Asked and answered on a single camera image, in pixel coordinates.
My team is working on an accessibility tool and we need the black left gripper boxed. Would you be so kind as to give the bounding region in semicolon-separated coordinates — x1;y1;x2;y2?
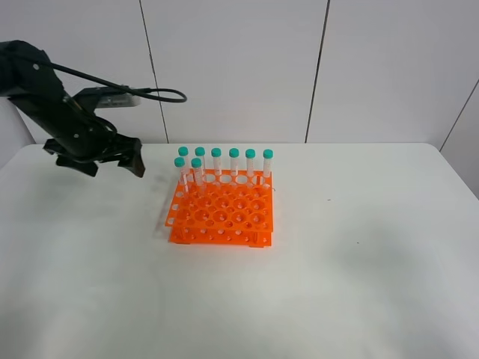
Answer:
43;125;145;177

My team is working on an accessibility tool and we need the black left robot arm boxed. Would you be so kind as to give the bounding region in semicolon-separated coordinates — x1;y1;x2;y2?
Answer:
1;40;145;177

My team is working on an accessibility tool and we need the row test tube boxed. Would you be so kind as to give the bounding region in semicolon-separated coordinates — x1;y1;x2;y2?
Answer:
263;149;274;178
195;147;206;179
178;146;191;174
229;147;240;177
245;148;256;177
211;147;222;176

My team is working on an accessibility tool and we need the orange test tube rack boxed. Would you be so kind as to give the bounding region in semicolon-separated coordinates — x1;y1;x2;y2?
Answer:
165;169;274;248

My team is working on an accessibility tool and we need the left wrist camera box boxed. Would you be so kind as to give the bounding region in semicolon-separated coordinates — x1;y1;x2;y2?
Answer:
73;87;141;111

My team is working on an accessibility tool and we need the teal capped test tube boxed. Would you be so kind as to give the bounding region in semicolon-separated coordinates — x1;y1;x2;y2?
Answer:
191;157;205;192

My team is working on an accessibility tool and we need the front left racked test tube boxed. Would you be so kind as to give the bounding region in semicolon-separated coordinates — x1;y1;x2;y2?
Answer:
174;156;189;193

